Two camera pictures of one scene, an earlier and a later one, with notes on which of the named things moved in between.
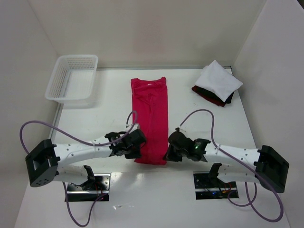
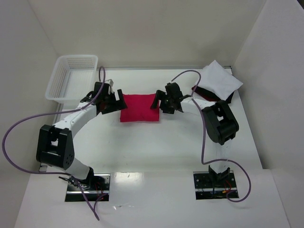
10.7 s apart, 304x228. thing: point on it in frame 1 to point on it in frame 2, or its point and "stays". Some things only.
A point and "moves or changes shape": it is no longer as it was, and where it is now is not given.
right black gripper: x=171 y=154 to x=163 y=102
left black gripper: x=134 y=153 to x=115 y=102
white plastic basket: x=72 y=83 stays
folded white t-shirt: x=218 y=80 stays
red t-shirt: x=149 y=114 moves or changes shape
